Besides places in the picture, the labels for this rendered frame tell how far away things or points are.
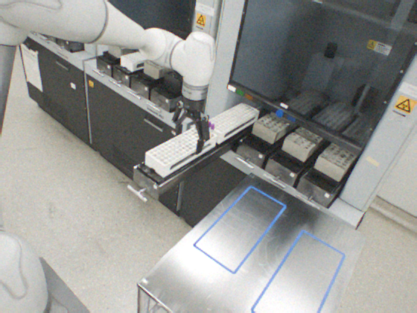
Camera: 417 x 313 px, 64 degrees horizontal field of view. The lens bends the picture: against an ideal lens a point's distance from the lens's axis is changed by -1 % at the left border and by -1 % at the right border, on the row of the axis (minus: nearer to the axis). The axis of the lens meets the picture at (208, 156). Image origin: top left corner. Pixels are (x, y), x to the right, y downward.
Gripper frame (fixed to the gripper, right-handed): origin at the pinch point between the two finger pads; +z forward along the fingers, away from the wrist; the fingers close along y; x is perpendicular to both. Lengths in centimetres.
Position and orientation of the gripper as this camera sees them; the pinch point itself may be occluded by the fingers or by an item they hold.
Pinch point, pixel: (188, 141)
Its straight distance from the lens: 129.3
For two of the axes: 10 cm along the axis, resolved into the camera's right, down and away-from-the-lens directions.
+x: 6.3, -4.1, 6.6
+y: 7.6, 4.8, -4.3
